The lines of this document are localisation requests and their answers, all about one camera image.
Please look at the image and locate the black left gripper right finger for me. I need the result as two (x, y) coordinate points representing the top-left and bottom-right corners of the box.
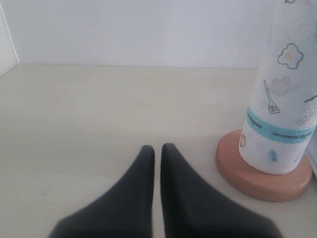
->
(160, 143), (275, 238)

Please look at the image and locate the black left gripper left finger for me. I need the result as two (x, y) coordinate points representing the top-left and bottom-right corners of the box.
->
(49, 145), (155, 238)

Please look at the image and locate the printed white paper towel roll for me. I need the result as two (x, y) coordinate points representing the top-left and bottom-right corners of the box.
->
(239, 0), (317, 175)

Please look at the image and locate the wooden paper towel holder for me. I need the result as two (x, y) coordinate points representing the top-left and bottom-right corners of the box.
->
(215, 129), (313, 202)

